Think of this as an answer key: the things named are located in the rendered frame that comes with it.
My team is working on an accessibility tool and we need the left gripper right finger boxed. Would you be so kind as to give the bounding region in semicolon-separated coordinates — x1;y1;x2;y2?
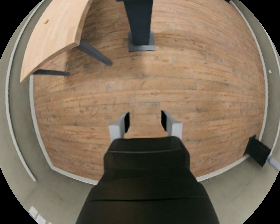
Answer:
160;109;184;140

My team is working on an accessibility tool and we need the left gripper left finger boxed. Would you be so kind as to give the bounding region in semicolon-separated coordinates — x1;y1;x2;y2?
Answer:
108;111;131;141

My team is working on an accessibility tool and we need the black box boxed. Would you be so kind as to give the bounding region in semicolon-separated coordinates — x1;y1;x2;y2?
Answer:
243;134;273;168

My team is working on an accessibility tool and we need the wooden table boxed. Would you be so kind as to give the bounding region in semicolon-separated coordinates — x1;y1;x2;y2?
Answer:
19;0;114;84

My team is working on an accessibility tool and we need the white paper sheet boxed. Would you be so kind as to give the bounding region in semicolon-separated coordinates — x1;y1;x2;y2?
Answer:
35;213;47;224
28;206;39;218

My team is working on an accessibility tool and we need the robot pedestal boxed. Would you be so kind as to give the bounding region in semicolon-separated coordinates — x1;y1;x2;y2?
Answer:
117;0;157;53

